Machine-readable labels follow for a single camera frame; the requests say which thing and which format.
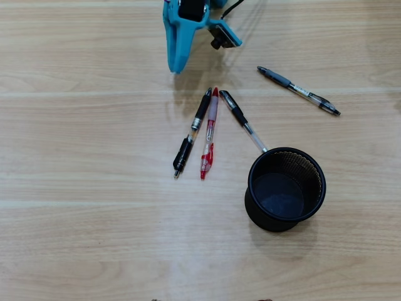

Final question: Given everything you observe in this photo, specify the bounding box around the clear pen with grey grip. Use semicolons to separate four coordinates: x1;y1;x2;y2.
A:
256;65;341;117

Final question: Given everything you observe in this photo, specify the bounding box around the chunky black retractable pen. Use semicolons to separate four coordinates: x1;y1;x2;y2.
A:
172;87;213;179

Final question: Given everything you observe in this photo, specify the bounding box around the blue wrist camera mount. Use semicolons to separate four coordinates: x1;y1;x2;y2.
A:
206;19;244;51

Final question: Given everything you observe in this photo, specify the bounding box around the black mesh pen holder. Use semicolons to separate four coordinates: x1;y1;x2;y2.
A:
244;146;327;233

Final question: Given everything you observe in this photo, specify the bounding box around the black camera cable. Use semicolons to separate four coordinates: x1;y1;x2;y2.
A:
219;0;245;20

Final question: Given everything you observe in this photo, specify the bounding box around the clear pen with black cap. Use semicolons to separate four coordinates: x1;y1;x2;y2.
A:
219;89;269;154

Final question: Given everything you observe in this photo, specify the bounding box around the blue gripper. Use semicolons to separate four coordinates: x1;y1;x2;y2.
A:
162;0;221;75

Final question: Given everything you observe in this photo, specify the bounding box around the red retractable pen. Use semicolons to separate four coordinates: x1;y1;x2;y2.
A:
199;87;219;181

